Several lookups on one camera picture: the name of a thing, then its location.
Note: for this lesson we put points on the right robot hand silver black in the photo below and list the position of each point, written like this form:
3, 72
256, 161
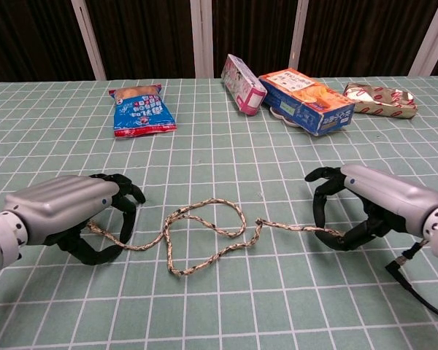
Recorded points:
383, 197

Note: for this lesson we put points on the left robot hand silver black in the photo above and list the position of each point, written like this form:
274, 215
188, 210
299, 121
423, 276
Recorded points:
62, 208

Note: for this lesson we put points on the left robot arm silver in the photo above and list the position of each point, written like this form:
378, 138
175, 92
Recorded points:
0, 244

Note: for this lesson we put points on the gold red wrapped package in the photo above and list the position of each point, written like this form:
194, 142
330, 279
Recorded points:
381, 100

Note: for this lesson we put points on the orange blue cracker box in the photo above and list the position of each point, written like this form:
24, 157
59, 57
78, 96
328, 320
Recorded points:
306, 100

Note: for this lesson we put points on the blue snack bag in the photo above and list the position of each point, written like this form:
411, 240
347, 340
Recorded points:
142, 111

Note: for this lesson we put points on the white scalloped plate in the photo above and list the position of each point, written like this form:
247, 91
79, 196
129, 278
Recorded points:
281, 116

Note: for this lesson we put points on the pink white carton box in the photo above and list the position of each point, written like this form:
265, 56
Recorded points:
241, 85

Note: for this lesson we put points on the green white checked tablecloth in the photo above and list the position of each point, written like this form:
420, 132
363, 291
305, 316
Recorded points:
219, 310

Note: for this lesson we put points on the black pleated curtain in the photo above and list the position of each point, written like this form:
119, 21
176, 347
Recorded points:
149, 36

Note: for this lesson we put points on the white frame post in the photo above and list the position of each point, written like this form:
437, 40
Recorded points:
201, 38
429, 40
298, 36
89, 40

